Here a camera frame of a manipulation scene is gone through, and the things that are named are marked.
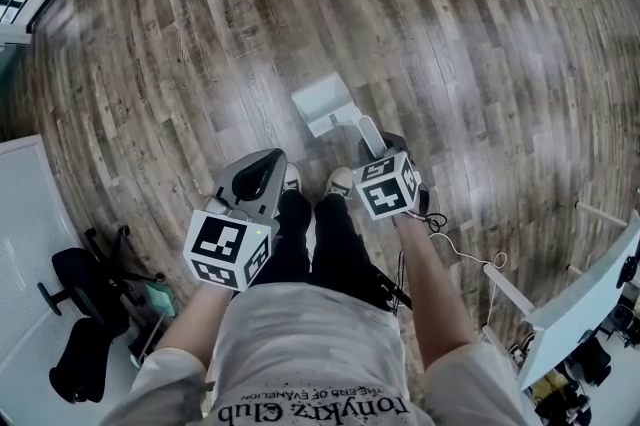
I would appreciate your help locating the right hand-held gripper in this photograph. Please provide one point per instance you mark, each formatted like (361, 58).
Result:
(385, 194)

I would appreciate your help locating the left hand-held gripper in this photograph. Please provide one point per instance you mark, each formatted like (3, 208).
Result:
(225, 244)

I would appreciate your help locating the white dustpan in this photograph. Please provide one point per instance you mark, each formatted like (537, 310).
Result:
(325, 101)

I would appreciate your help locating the person's right forearm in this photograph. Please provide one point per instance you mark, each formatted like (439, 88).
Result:
(430, 294)

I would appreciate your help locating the person's left forearm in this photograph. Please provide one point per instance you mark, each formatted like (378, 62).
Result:
(200, 319)

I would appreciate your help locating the person's left cream shoe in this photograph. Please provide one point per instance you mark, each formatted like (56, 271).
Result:
(292, 176)

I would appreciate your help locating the person's cream shoe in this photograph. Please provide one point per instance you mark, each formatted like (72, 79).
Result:
(339, 181)
(292, 176)

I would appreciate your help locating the person's right cream shoe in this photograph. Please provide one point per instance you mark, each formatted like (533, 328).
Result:
(339, 181)

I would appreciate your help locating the person's black trousers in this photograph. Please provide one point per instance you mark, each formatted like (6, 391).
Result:
(330, 244)

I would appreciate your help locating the teal plastic container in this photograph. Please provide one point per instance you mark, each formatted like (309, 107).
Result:
(161, 301)

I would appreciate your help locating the person's white printed shirt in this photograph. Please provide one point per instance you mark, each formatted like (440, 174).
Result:
(310, 344)

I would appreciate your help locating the black office chair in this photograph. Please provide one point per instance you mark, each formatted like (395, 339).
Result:
(82, 269)

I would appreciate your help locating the white desk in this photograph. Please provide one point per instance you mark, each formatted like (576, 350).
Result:
(585, 309)

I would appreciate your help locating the small black device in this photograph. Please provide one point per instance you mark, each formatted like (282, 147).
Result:
(629, 266)

